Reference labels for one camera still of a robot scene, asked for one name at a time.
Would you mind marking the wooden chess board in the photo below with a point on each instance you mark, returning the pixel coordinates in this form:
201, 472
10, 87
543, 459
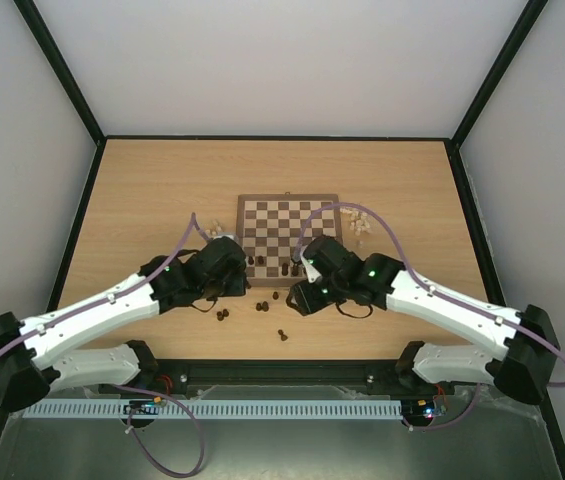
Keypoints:
269, 226

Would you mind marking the light chess pieces pile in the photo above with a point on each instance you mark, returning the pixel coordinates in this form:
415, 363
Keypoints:
359, 224
214, 229

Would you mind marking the light chess pieces right pile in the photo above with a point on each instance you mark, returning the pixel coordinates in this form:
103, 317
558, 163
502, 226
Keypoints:
359, 224

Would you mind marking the black enclosure frame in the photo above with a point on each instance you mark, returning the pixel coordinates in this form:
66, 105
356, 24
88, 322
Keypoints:
170, 380

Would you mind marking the light blue cable duct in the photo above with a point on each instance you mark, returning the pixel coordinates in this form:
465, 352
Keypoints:
218, 409

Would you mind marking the dark chess pieces middle cluster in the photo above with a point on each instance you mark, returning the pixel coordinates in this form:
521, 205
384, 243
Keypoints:
262, 306

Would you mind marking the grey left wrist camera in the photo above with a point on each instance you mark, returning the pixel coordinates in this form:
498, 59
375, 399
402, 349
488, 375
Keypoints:
228, 236

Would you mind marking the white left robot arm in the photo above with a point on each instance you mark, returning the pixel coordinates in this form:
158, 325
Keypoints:
45, 353

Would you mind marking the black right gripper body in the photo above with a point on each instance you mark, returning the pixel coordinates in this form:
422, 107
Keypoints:
300, 300

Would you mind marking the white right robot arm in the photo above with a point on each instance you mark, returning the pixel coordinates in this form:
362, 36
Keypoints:
513, 350

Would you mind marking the dark chess pieces left cluster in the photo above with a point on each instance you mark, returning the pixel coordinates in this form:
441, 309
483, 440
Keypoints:
222, 315

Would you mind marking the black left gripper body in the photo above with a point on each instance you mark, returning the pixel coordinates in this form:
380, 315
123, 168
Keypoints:
234, 288

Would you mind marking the light chess pieces left pile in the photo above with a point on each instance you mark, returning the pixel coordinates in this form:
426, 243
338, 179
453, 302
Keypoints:
214, 229

